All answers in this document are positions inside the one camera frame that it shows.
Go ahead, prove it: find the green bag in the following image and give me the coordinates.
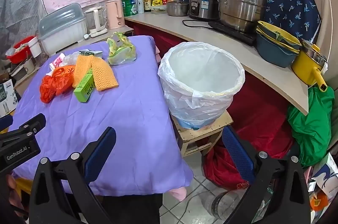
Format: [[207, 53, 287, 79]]
[[287, 87, 335, 168]]

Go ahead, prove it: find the green cardboard box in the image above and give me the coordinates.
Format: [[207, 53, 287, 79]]
[[73, 69, 95, 102]]

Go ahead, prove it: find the steel rice cooker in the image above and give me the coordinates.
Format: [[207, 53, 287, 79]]
[[188, 0, 221, 21]]

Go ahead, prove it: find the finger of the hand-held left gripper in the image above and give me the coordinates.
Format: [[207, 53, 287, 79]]
[[0, 115, 14, 133], [0, 113, 46, 145]]

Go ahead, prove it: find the black induction cooker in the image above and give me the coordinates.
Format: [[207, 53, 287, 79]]
[[209, 19, 258, 46]]

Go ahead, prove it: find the printed paper bag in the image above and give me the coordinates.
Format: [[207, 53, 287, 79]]
[[304, 153, 336, 214]]

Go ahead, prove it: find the yellow pot with handle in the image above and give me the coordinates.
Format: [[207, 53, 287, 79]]
[[290, 39, 329, 92]]

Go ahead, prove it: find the pink kettle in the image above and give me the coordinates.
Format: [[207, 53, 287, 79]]
[[106, 0, 126, 29]]

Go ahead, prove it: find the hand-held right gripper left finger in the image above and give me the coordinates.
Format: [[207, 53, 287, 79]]
[[29, 127, 117, 224]]

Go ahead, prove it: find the red basin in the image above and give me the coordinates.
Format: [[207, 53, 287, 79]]
[[5, 36, 36, 65]]

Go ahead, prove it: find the white blender cup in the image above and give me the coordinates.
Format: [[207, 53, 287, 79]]
[[27, 37, 44, 66]]

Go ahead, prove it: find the wooden stool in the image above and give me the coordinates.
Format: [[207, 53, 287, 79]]
[[171, 110, 234, 158]]

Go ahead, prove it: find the grey plastic sheet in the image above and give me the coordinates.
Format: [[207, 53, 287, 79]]
[[0, 0, 46, 56]]

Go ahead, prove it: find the white dish rack with lid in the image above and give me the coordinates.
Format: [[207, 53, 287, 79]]
[[38, 3, 87, 57]]

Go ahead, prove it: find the person's left hand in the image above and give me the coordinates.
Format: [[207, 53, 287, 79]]
[[5, 174, 28, 218]]

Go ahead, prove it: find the green can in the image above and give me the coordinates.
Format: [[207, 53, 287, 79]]
[[121, 0, 138, 17]]

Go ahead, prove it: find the purple blanket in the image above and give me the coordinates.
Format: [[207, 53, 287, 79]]
[[9, 35, 194, 194]]

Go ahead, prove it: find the yellow bag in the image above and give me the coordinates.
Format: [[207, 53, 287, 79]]
[[14, 178, 35, 194]]

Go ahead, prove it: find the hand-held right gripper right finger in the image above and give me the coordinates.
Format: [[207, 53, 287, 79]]
[[222, 126, 311, 224]]

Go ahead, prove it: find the clear food container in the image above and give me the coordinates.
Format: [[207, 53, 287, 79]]
[[152, 4, 168, 15]]

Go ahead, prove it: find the red bag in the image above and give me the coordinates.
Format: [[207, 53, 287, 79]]
[[203, 145, 255, 191]]

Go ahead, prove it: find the orange plastic bag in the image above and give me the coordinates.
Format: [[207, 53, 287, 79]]
[[40, 66, 77, 104]]

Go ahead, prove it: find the grey container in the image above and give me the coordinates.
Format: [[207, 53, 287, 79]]
[[9, 59, 36, 82]]

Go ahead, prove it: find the printed cardboard box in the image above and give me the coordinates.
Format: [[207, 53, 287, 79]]
[[0, 79, 22, 119]]

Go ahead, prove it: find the small steel pot with lid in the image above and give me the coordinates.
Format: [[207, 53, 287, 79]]
[[166, 0, 189, 17]]

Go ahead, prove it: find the large steel steamer pot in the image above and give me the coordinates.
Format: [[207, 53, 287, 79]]
[[218, 0, 276, 33]]

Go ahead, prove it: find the clear plastic bottle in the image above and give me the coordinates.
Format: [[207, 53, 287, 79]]
[[199, 190, 264, 220]]

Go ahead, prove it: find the red cloth curtain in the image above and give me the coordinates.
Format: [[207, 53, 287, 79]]
[[131, 21, 295, 156]]

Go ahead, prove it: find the black power cable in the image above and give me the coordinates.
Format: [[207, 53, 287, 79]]
[[182, 18, 219, 29]]

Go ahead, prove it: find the yellow-green plastic bag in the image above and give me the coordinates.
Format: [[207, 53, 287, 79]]
[[106, 32, 137, 65]]

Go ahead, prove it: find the clear plastic bag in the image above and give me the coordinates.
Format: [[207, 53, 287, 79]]
[[62, 51, 81, 67]]

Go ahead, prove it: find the white-lined trash bin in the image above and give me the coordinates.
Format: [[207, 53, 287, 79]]
[[158, 41, 245, 129]]

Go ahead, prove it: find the orange foam fruit net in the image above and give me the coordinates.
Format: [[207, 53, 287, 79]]
[[88, 56, 119, 92], [72, 54, 93, 88]]

